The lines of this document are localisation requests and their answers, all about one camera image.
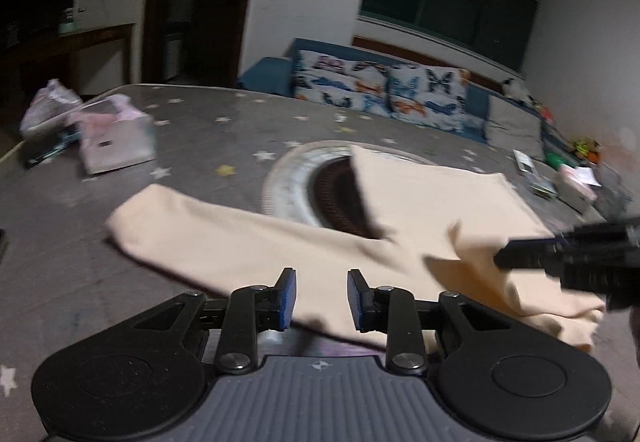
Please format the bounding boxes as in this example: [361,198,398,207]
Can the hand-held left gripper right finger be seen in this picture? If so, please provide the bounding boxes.
[347,269,517,376]

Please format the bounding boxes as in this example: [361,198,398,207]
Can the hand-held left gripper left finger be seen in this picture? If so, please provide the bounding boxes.
[132,266,299,375]

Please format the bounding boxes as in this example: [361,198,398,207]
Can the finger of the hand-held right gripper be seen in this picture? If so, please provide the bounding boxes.
[493,235,569,274]

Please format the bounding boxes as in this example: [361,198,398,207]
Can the beige pants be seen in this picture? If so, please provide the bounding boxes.
[105,144,609,354]

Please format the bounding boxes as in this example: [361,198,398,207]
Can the small printed packet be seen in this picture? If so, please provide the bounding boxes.
[530,179,560,201]

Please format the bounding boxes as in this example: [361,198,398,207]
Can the white box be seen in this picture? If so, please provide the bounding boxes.
[554,165,603,214]

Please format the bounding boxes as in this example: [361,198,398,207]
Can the yellow-green toy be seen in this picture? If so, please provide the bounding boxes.
[570,137,601,160]

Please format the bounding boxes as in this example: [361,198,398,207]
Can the round white-rimmed table heater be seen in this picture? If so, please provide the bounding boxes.
[261,140,441,239]

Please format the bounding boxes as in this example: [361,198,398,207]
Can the grey cushion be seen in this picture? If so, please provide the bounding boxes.
[484,94,547,163]

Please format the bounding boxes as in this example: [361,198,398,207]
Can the black and white plush toy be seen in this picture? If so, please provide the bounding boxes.
[501,77,535,106]

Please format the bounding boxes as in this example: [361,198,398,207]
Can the grey star-printed table cover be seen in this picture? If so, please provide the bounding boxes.
[0,83,640,442]

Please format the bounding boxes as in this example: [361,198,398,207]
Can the butterfly-printed pillow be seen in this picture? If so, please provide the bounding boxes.
[387,64,472,134]
[292,47,397,112]

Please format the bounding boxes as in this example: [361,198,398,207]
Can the blue sofa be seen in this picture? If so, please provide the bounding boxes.
[235,37,553,149]

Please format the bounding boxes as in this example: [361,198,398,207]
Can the pink tissue box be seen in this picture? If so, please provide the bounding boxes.
[70,93,157,175]

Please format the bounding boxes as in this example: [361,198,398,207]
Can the dark flat packet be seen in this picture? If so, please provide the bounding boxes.
[22,129,81,169]

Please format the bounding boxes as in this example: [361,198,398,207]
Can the clear plastic bag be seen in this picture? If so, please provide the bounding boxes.
[19,78,83,139]

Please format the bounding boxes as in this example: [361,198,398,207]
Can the wooden side counter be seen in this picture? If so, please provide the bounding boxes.
[0,22,137,99]

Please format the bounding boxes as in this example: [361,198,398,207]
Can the white and teal container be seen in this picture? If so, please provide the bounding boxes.
[57,7,83,35]

